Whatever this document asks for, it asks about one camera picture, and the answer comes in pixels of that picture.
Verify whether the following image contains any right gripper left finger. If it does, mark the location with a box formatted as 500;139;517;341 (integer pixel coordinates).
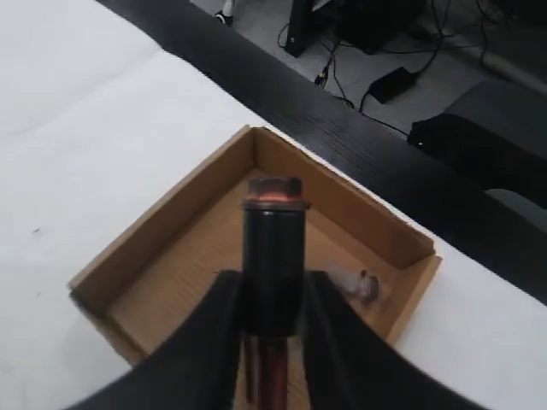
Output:
63;269;245;410

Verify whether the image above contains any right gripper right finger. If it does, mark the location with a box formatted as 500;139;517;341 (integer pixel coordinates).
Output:
298;269;484;410

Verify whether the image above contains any black sleeve with bolt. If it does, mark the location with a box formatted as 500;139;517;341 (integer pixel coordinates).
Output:
240;177;312;410

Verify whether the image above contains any cardboard box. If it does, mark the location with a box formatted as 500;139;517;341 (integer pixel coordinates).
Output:
67;124;444;369

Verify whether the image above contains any translucent sleeve with bolt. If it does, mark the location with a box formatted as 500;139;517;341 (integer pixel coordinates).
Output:
321;260;382;308

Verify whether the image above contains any black power adapter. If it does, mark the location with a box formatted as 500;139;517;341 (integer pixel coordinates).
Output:
368;66;420;103

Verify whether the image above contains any black desk leg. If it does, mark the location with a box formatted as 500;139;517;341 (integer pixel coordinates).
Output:
286;0;322;59

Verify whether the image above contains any black cable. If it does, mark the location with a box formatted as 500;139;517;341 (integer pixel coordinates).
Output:
357;90;411;138

